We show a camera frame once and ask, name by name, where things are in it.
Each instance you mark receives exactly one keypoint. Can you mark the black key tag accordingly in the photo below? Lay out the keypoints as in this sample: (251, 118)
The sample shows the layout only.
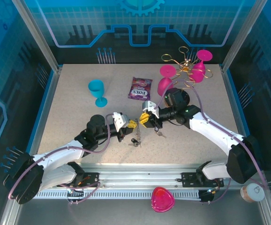
(133, 140)

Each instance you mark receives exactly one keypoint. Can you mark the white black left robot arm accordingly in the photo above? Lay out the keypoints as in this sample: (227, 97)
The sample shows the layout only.
(55, 159)

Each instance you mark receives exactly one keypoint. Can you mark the purple Fox's candy bag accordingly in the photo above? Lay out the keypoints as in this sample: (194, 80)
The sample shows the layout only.
(139, 90)

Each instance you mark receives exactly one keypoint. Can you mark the pink plastic goblet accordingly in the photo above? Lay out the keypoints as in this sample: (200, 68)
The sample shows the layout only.
(197, 75)
(164, 85)

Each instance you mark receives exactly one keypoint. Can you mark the blue plastic goblet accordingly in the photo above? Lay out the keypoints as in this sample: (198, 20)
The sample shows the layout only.
(96, 90)

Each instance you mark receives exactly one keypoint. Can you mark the pink heart-shaped bowl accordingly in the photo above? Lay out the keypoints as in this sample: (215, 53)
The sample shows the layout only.
(162, 199)

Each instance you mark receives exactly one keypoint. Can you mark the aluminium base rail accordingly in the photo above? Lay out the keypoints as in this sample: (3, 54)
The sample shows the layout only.
(137, 175)

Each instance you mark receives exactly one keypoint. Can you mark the aluminium frame post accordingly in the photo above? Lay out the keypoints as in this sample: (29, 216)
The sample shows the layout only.
(243, 35)
(39, 37)

